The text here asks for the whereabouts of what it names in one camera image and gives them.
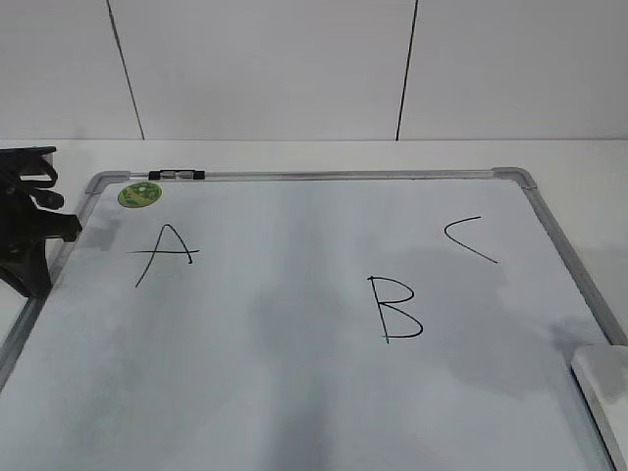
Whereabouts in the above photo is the white whiteboard with grey frame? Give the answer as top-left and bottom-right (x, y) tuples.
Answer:
(1, 168), (625, 470)

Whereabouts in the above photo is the white whiteboard eraser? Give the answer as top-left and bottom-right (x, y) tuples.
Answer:
(571, 345), (627, 470)

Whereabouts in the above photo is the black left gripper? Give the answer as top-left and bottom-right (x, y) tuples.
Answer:
(1, 146), (81, 297)

